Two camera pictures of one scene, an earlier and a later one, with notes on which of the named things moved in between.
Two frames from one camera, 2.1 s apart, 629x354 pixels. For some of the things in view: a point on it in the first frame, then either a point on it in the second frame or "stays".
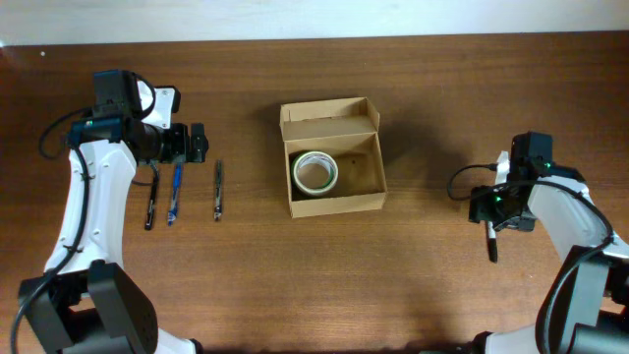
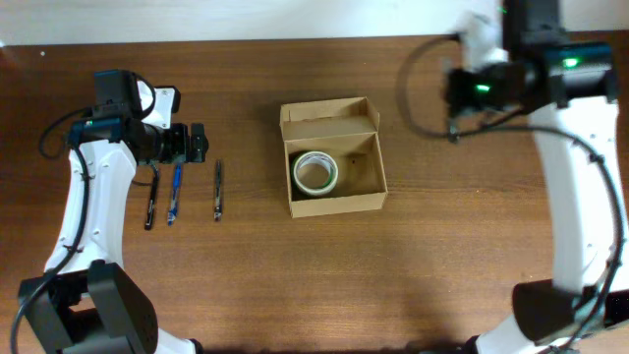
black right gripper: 483,206 → 455,91
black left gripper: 180,143 stays
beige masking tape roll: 318,157 stays
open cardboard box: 347,129 stays
